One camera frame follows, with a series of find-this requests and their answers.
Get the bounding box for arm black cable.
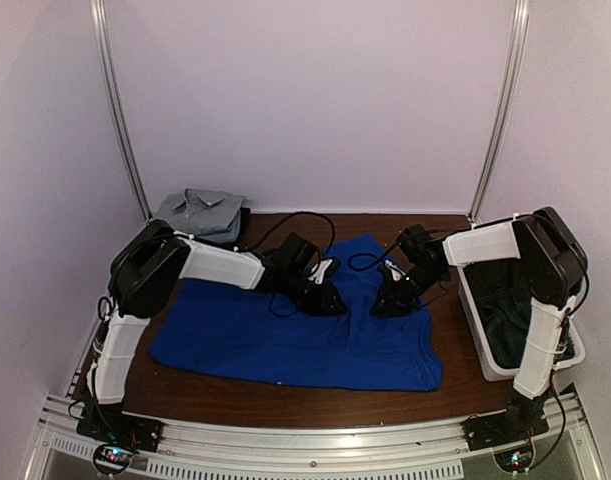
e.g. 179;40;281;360
347;234;406;274
244;210;336;261

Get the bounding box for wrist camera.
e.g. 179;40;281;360
308;257;341;285
382;260;406;282

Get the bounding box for aluminium frame post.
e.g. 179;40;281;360
467;0;530;224
89;0;152;223

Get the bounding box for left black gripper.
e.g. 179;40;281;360
282;270;348;316

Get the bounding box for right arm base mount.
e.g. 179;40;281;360
461;410;549;451

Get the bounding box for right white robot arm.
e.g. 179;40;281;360
371;206;589;442

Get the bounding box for left aluminium frame post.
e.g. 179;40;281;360
89;0;152;223

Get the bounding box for blue garment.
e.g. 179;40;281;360
148;232;444;393

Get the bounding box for grey polo shirt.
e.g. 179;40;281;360
155;188;246;239

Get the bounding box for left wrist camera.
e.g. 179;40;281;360
308;257;341;285

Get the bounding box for black garment in basket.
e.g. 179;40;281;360
467;262;581;370

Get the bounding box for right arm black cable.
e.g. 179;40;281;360
347;234;406;274

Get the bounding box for white laundry basket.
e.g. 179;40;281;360
457;267;586;382

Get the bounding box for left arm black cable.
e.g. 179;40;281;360
244;210;336;261

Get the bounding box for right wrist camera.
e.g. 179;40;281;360
382;260;406;282

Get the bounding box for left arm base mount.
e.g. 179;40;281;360
76;411;163;452

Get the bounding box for front aluminium rail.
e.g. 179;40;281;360
34;392;594;480

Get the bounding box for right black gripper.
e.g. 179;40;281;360
371;266;447;320

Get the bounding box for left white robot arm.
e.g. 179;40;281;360
83;219;348;444

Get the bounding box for right aluminium frame post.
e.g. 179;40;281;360
467;0;530;224

